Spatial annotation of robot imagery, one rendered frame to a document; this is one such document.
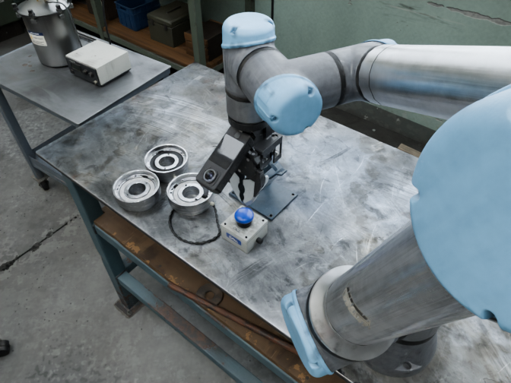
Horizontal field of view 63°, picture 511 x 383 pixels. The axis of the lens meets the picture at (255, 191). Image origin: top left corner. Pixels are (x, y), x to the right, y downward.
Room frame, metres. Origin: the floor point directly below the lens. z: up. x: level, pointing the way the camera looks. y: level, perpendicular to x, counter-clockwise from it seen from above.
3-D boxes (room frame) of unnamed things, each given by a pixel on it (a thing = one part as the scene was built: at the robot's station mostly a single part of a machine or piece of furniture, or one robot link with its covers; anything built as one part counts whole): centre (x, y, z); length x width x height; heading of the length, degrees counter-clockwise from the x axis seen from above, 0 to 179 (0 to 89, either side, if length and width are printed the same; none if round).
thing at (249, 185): (0.56, 0.00, 0.94); 0.06 x 0.03 x 0.09; 142
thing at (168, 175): (0.76, 0.22, 0.82); 0.10 x 0.10 x 0.04
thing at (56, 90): (1.47, 0.72, 0.34); 0.67 x 0.46 x 0.68; 56
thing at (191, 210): (0.65, 0.15, 0.82); 0.10 x 0.10 x 0.04
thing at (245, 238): (0.55, 0.02, 0.82); 0.08 x 0.07 x 0.05; 52
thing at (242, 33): (0.56, 0.01, 1.21); 0.09 x 0.08 x 0.11; 24
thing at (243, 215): (0.55, 0.02, 0.85); 0.04 x 0.04 x 0.05
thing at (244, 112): (0.57, 0.01, 1.13); 0.08 x 0.08 x 0.05
